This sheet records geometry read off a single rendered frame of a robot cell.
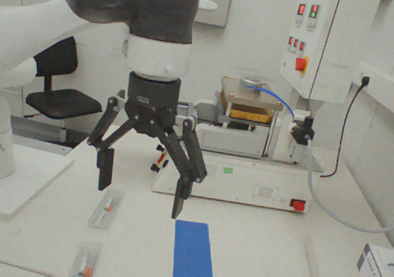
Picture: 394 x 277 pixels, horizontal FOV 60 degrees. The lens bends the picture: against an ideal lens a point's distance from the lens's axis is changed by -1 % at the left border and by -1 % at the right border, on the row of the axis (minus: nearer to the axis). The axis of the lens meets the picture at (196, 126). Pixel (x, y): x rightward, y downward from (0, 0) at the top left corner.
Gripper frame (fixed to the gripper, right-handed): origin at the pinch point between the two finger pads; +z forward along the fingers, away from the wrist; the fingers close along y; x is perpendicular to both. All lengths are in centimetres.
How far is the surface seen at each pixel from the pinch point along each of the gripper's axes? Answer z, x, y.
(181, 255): 31.1, 24.6, 2.6
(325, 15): -33, 61, 20
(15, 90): 71, 174, -212
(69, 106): 56, 144, -130
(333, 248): 27, 44, 40
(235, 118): 3, 61, 2
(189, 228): 31.0, 35.5, 0.5
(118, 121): 10, 47, -33
